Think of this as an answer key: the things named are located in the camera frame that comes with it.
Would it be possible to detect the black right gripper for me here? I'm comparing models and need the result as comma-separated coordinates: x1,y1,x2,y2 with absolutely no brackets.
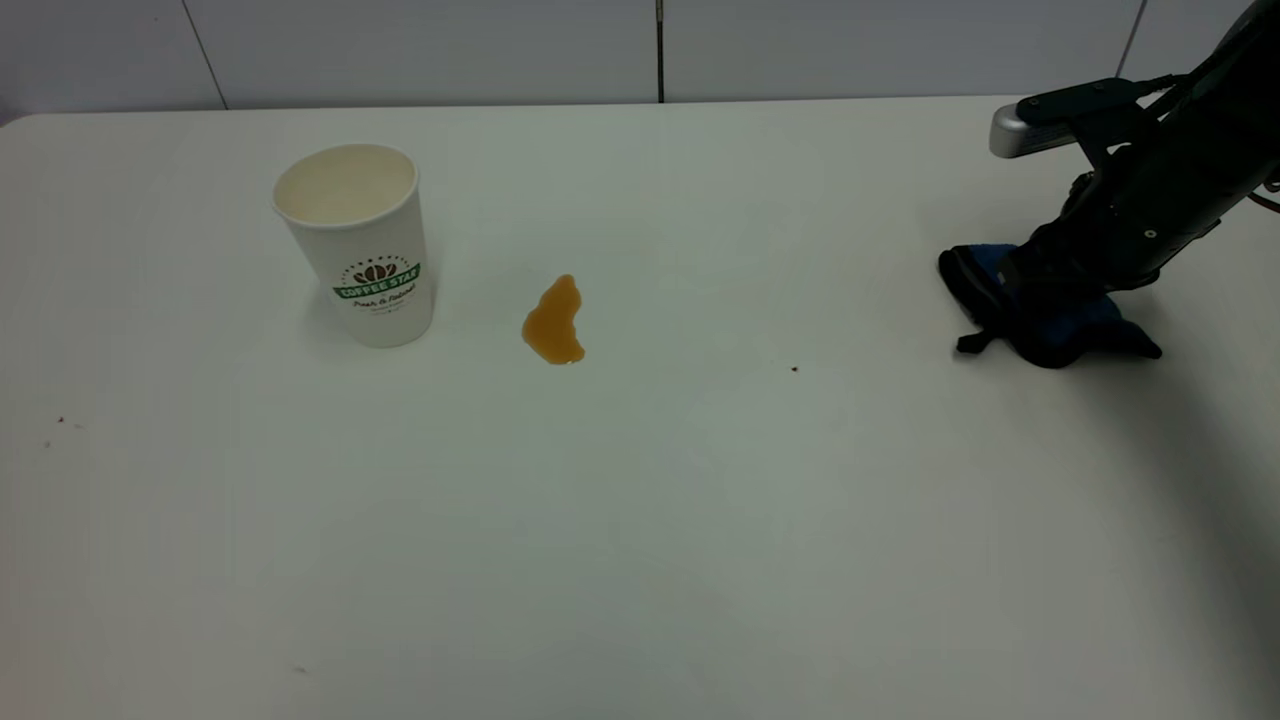
1002,80,1280,346

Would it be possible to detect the blue cloth with black trim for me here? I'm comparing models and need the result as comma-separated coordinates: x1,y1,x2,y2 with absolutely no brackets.
938,243,1164,370

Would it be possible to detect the white paper coffee cup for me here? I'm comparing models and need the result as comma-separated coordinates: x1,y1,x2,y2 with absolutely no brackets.
272,143,436,349

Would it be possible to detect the brown liquid spill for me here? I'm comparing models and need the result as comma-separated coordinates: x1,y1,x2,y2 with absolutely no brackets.
521,274,586,366

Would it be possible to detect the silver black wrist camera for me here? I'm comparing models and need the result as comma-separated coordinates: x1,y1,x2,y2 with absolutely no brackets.
989,78,1161,166

